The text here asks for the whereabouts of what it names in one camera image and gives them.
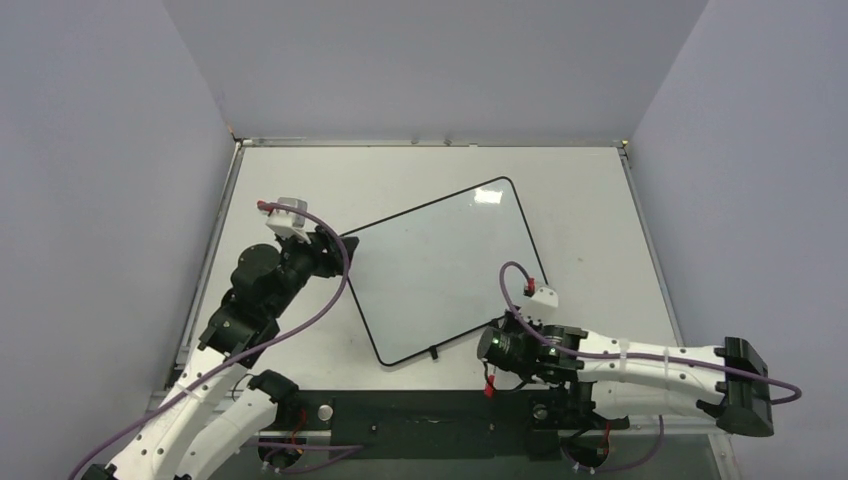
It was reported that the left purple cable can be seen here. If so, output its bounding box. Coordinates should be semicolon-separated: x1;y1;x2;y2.
66;201;352;480

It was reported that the purple cable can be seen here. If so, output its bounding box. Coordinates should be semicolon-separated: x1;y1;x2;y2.
498;260;803;405
66;201;352;480

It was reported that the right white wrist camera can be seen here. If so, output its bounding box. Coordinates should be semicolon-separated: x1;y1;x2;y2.
524;284;559;317

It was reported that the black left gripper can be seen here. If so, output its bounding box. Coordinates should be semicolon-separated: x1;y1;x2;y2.
266;226;357;320

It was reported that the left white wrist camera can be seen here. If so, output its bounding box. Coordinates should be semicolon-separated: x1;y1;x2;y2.
265;197;310;244

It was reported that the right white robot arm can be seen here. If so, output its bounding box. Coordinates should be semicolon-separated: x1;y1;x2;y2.
477;313;774;437

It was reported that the white whiteboard with black frame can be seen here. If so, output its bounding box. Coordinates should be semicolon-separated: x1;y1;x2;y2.
347;176;547;367

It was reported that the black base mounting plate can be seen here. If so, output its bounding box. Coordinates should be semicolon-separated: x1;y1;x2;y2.
268;389;630;460

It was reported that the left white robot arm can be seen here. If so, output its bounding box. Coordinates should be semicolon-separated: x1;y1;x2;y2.
70;225;360;479

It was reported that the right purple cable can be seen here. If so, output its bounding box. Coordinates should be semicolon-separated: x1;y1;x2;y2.
498;260;803;405

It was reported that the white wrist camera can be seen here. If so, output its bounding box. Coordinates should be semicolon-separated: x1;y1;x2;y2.
524;284;559;317
265;197;310;244

